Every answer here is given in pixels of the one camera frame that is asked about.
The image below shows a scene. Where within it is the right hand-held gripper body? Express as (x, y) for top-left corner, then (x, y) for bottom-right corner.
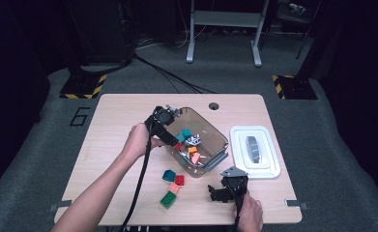
(220, 165), (249, 209)

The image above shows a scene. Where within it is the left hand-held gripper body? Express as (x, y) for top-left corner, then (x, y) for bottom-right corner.
(143, 103), (182, 138)

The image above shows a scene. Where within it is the clear brown storage box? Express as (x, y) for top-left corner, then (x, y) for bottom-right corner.
(165, 106), (230, 179)

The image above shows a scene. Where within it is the person's left hand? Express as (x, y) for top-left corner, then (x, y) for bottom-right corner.
(122, 123), (165, 162)

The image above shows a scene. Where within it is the person's right hand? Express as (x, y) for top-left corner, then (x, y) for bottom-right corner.
(231, 189), (264, 232)

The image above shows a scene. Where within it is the white box lid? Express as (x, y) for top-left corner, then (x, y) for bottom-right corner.
(229, 125), (281, 180)

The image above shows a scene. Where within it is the dark teal toy block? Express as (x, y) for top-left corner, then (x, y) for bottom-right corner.
(161, 169), (177, 183)

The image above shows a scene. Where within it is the salmon toy block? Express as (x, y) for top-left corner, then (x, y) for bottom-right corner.
(167, 182), (181, 195)

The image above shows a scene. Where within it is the green toy block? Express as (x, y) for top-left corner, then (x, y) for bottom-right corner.
(160, 191), (178, 210)

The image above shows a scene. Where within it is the black equipment cabinet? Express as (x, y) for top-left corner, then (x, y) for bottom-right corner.
(65, 0), (136, 67)

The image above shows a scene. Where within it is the grey device on stand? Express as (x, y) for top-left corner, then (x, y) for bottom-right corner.
(287, 2), (307, 16)

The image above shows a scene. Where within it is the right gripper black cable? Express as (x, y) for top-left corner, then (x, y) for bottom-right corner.
(233, 187), (246, 228)

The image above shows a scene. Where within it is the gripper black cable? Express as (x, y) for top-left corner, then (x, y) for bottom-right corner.
(120, 115), (156, 232)
(233, 187), (246, 228)

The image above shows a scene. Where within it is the black floor cable bundle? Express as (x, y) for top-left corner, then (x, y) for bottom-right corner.
(131, 53), (218, 95)

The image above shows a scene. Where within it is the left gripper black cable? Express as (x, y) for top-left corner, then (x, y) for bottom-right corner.
(120, 115), (156, 232)

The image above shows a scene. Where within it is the grey table edge bracket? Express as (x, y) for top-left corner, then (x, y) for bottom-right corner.
(48, 199), (73, 213)
(284, 198), (309, 211)

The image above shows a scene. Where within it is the white floor cable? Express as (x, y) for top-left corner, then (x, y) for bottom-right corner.
(134, 30), (190, 51)

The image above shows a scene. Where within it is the black yellow striped base plate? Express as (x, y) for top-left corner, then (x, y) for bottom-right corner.
(272, 74), (319, 101)
(59, 73), (108, 101)

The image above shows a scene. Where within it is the white desk frame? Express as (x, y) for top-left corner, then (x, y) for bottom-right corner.
(186, 0), (271, 68)

